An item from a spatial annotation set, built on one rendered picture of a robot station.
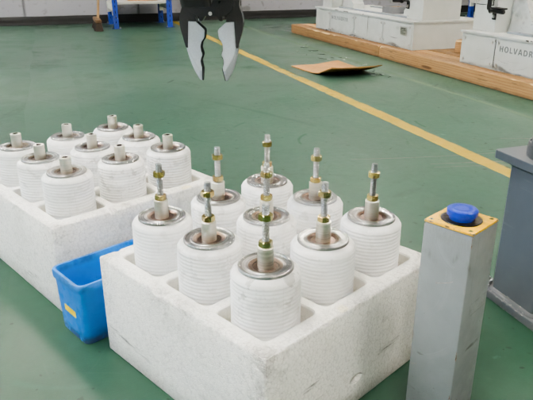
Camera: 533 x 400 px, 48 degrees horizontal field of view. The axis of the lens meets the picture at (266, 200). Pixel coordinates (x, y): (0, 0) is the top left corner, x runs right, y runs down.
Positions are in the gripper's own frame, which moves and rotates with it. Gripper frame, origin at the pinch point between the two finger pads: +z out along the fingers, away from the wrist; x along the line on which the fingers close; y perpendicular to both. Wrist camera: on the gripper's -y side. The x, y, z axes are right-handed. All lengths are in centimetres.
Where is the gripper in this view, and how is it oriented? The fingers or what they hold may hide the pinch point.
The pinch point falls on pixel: (212, 72)
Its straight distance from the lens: 97.3
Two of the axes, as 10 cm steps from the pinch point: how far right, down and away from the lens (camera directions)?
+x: -9.9, -0.5, 1.1
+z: 0.0, 9.3, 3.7
